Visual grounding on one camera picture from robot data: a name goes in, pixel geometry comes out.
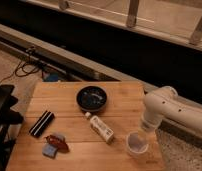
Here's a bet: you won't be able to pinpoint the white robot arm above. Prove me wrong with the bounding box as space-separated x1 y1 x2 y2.
141 86 202 134

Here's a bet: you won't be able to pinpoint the dark ceramic bowl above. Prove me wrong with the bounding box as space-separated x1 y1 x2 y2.
76 86 107 112

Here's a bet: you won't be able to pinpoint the white tube bottle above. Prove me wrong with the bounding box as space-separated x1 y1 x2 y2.
85 112 114 143

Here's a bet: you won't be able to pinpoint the blue object behind table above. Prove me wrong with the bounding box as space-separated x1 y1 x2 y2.
43 73 59 82

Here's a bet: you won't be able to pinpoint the black striped rectangular block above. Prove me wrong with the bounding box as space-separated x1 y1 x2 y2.
29 111 55 138

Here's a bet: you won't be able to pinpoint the blue sponge block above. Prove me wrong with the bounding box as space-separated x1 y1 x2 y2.
42 144 57 158

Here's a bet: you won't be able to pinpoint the black stand at left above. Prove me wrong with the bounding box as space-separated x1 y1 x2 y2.
0 85 24 171

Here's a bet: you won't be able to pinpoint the black cables on floor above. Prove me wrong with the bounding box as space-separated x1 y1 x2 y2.
0 46 48 84

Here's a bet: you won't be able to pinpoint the metal rail beam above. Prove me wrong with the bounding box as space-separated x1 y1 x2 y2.
0 24 202 137

